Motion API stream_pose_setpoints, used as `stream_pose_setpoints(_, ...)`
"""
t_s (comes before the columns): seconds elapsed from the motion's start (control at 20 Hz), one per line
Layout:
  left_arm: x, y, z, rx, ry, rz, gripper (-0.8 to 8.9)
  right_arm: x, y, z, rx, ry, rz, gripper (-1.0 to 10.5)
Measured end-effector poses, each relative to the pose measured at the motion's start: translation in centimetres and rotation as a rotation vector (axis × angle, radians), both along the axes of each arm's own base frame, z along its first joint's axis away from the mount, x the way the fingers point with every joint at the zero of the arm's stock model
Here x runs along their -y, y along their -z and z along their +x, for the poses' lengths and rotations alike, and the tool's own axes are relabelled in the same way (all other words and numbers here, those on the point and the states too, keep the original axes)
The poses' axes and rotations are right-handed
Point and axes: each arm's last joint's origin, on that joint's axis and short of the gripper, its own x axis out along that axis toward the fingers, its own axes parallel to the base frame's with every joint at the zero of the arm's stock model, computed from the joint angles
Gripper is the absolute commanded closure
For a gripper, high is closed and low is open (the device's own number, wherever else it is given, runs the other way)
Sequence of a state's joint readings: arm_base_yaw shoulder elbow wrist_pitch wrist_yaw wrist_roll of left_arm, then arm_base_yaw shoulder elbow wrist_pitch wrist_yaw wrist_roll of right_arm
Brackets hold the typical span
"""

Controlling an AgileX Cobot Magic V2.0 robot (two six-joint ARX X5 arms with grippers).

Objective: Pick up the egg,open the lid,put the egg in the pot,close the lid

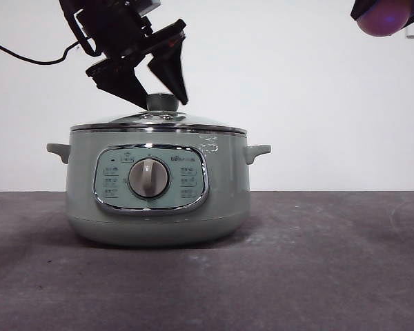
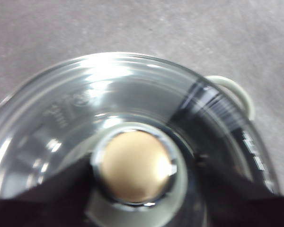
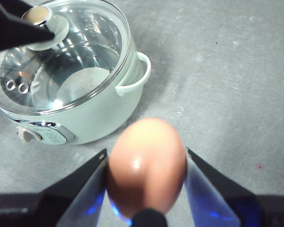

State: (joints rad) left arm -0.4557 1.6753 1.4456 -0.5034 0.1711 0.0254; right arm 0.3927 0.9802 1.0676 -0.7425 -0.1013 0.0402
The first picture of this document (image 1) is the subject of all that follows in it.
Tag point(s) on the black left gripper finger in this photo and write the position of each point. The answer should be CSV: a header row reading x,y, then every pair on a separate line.
x,y
119,81
170,70

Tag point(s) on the brown egg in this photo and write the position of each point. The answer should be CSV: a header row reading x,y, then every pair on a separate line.
x,y
383,20

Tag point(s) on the glass lid with green knob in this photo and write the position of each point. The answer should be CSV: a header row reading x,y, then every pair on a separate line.
x,y
162,102

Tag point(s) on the pale green electric cooking pot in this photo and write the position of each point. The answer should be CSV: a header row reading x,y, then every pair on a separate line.
x,y
83,179

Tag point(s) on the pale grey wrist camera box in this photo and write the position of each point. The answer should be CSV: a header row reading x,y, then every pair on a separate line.
x,y
149,5

